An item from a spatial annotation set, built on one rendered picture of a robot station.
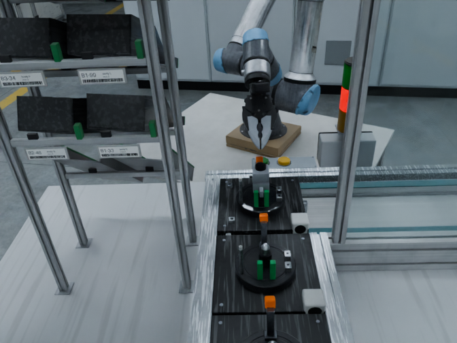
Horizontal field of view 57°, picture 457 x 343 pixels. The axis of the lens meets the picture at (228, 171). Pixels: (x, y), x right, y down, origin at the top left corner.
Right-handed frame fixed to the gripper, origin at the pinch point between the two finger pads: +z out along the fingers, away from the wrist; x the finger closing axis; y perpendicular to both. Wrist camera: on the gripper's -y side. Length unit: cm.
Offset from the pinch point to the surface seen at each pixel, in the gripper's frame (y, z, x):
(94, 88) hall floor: 286, -192, 162
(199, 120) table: 68, -41, 24
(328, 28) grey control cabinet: 213, -198, -73
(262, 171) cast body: 5.8, 5.6, -0.5
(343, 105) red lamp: -20.5, 0.8, -16.9
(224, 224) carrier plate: 10.4, 18.6, 10.1
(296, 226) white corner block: 7.9, 20.2, -8.7
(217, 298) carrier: -4.1, 38.2, 11.1
